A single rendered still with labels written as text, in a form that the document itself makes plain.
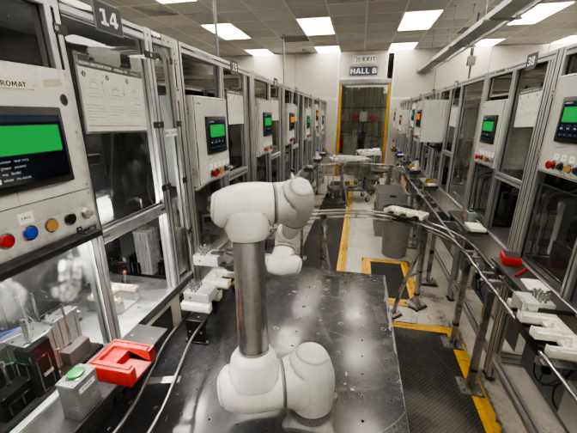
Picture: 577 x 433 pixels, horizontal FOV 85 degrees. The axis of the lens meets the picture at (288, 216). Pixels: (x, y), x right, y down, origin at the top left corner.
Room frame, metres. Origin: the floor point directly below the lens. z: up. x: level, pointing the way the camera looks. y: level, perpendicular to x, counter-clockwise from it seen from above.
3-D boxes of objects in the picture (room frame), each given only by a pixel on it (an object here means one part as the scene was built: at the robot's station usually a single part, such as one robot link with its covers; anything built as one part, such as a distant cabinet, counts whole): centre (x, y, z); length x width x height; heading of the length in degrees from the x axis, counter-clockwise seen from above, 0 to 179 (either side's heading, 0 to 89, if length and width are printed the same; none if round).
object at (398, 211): (2.75, -1.07, 0.84); 0.37 x 0.14 x 0.10; 46
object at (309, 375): (0.88, -0.07, 0.85); 0.18 x 0.16 x 0.22; 99
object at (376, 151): (7.68, -1.94, 0.48); 0.84 x 0.58 x 0.97; 176
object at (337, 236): (5.64, -0.87, 0.01); 5.85 x 0.59 x 0.01; 168
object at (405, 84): (8.46, -4.98, 1.65); 4.64 x 0.08 x 3.30; 78
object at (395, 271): (3.07, -1.09, 0.01); 1.00 x 0.55 x 0.01; 168
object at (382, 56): (9.11, -1.98, 2.96); 1.23 x 0.08 x 0.68; 78
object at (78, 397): (0.70, 0.60, 0.97); 0.08 x 0.08 x 0.12; 78
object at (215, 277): (1.43, 0.39, 0.84); 0.36 x 0.14 x 0.10; 168
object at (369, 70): (9.06, -1.97, 2.82); 0.75 x 0.04 x 0.25; 78
